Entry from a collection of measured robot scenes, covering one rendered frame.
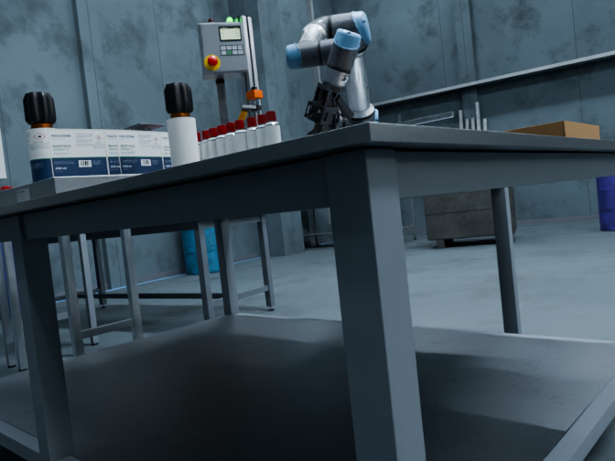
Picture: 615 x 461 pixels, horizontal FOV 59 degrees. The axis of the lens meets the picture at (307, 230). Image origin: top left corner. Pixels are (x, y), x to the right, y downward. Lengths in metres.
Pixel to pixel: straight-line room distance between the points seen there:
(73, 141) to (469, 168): 1.28
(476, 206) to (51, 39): 5.73
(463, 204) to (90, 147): 6.34
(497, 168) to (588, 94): 10.25
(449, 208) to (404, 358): 7.08
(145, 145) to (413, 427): 1.45
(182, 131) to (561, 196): 9.83
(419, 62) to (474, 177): 11.24
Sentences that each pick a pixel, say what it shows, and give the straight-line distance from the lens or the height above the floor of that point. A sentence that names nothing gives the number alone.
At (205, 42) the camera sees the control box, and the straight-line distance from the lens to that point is 2.17.
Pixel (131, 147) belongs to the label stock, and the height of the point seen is 1.01.
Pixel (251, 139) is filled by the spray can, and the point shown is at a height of 1.01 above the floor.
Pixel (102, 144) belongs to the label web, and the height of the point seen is 1.02.
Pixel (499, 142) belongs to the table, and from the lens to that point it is 0.84.
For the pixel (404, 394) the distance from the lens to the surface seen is 0.66.
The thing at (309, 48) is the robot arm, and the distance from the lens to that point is 1.74.
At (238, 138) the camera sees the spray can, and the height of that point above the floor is 1.02.
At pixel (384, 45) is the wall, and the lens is 12.47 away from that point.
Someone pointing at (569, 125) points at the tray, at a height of 0.86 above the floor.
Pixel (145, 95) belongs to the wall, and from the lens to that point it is 8.23.
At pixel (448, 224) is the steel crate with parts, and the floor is 0.32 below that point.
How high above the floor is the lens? 0.75
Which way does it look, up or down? 2 degrees down
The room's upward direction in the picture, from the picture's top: 6 degrees counter-clockwise
